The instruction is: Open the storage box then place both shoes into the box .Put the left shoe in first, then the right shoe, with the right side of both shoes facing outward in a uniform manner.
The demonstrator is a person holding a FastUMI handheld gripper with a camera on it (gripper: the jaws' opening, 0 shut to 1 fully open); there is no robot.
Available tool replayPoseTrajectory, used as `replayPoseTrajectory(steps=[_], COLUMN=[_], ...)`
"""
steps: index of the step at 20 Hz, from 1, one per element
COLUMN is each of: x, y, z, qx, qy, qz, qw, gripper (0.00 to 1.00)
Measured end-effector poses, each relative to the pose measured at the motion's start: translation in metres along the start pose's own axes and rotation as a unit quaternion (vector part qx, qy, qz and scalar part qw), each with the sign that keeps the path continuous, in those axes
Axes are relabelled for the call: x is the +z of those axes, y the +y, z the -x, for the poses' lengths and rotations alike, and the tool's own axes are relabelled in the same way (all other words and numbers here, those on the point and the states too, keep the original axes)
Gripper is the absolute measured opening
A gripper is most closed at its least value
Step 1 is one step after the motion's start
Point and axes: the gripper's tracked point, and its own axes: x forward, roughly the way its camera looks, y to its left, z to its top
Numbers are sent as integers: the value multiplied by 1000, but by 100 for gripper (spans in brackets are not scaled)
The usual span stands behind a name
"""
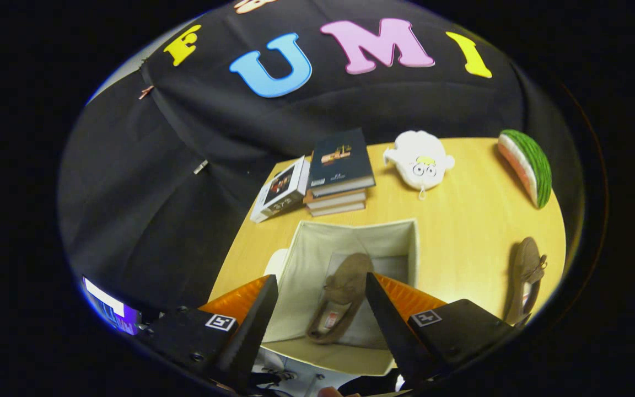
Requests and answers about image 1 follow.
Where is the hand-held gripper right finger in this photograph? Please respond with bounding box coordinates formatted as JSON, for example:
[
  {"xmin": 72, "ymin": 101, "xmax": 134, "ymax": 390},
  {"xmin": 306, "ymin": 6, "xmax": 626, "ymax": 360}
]
[{"xmin": 365, "ymin": 271, "xmax": 516, "ymax": 389}]

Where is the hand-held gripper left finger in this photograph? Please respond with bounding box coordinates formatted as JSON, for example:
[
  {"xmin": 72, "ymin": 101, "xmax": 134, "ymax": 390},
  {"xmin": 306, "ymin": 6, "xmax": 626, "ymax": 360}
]
[{"xmin": 140, "ymin": 274, "xmax": 279, "ymax": 393}]

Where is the brown suede shoe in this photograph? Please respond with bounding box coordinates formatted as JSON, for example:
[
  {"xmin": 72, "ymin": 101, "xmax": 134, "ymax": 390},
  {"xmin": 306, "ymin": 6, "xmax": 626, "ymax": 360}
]
[
  {"xmin": 504, "ymin": 237, "xmax": 548, "ymax": 327},
  {"xmin": 305, "ymin": 253, "xmax": 376, "ymax": 345}
]

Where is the grey fabric storage box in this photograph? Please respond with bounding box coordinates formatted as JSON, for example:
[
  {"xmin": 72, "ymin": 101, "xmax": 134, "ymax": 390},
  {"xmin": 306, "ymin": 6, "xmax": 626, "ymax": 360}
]
[{"xmin": 262, "ymin": 218, "xmax": 420, "ymax": 377}]

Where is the brown book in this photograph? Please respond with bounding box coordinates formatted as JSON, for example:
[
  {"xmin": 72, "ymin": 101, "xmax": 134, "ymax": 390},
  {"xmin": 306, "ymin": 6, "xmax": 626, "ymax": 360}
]
[
  {"xmin": 303, "ymin": 189, "xmax": 368, "ymax": 209},
  {"xmin": 306, "ymin": 201, "xmax": 367, "ymax": 217}
]

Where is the white boxed book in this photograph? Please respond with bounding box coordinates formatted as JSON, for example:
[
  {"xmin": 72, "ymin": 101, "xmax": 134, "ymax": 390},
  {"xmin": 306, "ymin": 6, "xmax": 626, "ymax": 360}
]
[{"xmin": 250, "ymin": 155, "xmax": 311, "ymax": 224}]

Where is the lit computer screen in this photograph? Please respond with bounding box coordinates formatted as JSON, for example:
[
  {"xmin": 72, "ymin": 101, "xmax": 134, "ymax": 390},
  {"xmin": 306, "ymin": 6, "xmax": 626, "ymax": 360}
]
[{"xmin": 82, "ymin": 276, "xmax": 143, "ymax": 336}]

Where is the black backdrop cloth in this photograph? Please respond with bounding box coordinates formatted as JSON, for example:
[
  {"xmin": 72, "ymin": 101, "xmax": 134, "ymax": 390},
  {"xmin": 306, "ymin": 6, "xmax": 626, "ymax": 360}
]
[{"xmin": 58, "ymin": 0, "xmax": 583, "ymax": 326}]

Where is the white plush toy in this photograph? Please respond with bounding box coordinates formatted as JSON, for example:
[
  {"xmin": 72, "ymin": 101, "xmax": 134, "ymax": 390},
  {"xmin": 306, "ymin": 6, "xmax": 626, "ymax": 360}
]
[{"xmin": 383, "ymin": 130, "xmax": 456, "ymax": 200}]

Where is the dark navy hardcover book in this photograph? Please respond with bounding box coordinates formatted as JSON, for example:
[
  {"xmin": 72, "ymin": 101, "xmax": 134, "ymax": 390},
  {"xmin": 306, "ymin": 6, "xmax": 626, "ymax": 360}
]
[{"xmin": 306, "ymin": 128, "xmax": 376, "ymax": 197}]

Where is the watermelon slice plush toy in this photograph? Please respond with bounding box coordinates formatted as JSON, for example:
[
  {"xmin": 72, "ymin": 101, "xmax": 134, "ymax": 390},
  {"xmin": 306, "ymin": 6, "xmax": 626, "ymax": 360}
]
[{"xmin": 497, "ymin": 129, "xmax": 553, "ymax": 210}]

